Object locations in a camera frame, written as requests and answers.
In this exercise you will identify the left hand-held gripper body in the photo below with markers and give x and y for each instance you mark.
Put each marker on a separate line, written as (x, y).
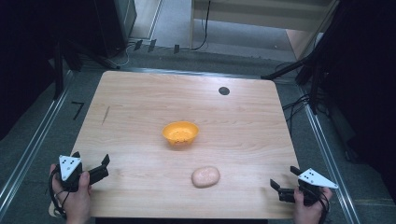
(69, 166)

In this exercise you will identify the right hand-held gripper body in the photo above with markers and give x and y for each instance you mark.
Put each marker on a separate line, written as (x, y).
(314, 179)

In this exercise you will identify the beige bread roll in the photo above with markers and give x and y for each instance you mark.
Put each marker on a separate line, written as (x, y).
(205, 176)

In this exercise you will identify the orange plastic bowl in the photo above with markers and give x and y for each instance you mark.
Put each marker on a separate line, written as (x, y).
(180, 132)

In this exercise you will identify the person's right hand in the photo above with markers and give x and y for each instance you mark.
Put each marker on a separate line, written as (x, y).
(308, 214)

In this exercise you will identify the person's left hand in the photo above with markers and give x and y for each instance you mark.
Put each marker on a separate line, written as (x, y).
(76, 203)

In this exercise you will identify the black metal stand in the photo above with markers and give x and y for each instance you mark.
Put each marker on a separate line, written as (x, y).
(313, 84)
(58, 68)

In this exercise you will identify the black round table grommet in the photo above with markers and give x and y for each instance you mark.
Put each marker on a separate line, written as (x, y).
(224, 90)

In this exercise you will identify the small black tape strip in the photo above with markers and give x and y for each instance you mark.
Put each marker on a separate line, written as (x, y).
(138, 45)
(152, 45)
(176, 48)

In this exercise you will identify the dark cabinet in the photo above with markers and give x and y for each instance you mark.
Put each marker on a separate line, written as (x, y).
(120, 25)

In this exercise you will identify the metal floor rail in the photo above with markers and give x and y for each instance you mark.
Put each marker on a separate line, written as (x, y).
(327, 155)
(34, 144)

